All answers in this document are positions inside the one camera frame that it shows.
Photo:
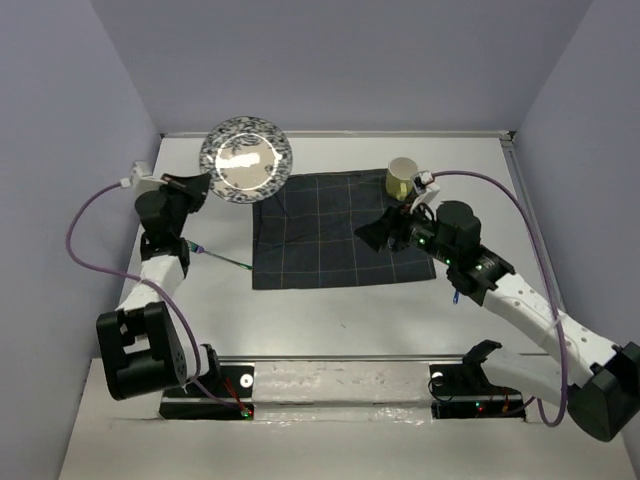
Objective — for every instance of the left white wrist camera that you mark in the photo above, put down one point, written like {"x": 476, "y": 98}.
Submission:
{"x": 140, "y": 178}

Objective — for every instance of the white foam strip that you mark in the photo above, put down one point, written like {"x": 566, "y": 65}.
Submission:
{"x": 336, "y": 383}

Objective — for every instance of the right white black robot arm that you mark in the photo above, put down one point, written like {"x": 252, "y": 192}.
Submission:
{"x": 596, "y": 379}

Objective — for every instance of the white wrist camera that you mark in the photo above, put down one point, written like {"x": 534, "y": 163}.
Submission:
{"x": 140, "y": 178}
{"x": 425, "y": 188}

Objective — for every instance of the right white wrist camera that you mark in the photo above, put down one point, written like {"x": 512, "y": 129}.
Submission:
{"x": 425, "y": 188}

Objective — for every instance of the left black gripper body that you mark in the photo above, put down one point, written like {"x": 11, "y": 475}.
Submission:
{"x": 180, "y": 206}

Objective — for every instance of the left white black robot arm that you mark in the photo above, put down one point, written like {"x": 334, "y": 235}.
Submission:
{"x": 140, "y": 348}

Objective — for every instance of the pale yellow cup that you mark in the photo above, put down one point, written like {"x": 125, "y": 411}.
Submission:
{"x": 398, "y": 182}

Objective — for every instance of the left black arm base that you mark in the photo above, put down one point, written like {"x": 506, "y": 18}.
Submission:
{"x": 226, "y": 395}

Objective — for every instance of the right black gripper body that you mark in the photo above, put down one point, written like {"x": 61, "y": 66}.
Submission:
{"x": 415, "y": 231}

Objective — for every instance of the blue white patterned plate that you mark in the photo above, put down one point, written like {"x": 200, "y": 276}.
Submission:
{"x": 248, "y": 158}

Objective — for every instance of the dark grey checked cloth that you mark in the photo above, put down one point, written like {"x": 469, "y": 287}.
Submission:
{"x": 303, "y": 236}

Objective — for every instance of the iridescent green fork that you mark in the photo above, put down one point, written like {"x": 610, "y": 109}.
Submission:
{"x": 199, "y": 249}

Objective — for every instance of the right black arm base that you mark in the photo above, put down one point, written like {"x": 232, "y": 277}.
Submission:
{"x": 462, "y": 391}

